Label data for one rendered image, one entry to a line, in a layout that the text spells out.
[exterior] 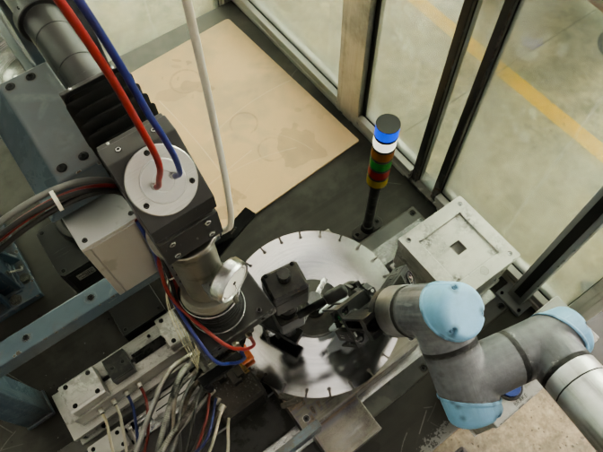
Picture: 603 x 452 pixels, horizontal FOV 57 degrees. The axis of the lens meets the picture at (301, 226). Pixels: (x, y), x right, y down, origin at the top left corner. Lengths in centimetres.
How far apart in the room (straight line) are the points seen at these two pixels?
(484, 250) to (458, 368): 51
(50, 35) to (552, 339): 68
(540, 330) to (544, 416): 133
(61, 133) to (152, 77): 112
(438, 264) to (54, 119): 82
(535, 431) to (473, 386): 135
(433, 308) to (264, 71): 109
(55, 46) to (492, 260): 92
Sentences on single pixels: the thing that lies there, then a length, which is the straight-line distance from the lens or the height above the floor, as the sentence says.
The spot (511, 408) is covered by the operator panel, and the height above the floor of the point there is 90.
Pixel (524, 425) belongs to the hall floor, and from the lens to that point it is 209.
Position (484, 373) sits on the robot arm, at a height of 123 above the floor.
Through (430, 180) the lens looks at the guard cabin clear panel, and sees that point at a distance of 140.
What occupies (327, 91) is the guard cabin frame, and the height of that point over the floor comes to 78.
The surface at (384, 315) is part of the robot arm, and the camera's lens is 79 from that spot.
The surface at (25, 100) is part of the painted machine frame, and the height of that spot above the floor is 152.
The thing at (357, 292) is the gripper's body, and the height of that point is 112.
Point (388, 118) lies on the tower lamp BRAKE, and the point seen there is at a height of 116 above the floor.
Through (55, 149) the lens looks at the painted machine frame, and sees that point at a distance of 57.
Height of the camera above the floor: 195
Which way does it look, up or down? 62 degrees down
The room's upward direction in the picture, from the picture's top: 2 degrees counter-clockwise
